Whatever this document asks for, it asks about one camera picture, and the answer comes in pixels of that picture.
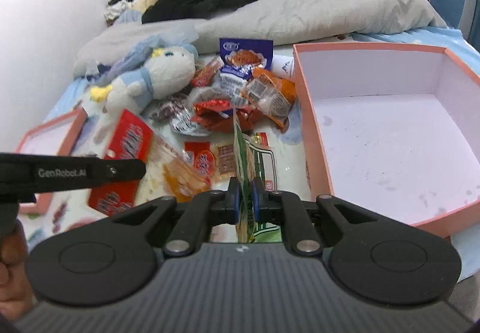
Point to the small red snack packet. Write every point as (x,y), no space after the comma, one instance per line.
(201,156)

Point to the pink cardboard box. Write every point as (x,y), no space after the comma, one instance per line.
(393,128)

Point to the large red snack bag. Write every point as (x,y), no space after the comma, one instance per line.
(167,172)

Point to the green white snack packet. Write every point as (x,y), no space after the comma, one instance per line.
(253,158)

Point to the dark candy bag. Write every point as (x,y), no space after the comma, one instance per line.
(165,109)

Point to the blue snack packet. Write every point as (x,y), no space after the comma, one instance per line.
(241,56)

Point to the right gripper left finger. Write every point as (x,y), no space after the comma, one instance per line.
(226,206)

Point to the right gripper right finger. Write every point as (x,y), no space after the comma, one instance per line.
(266,207)

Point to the orange snack packet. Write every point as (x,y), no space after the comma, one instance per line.
(272,95)

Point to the white spray bottle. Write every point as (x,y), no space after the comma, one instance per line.
(282,66)

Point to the grey duvet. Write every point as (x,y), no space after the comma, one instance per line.
(285,22)

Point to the blue star bedsheet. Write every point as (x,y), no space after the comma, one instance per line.
(450,38)

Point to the white blue plush penguin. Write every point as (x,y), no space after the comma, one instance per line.
(164,72)

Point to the person's left hand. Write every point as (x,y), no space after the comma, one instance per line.
(16,295)

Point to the pile of clothes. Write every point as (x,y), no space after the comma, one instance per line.
(125,11)

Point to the pink box lid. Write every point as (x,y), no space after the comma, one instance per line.
(55,137)

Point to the small red peanut packet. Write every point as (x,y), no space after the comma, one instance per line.
(204,75)

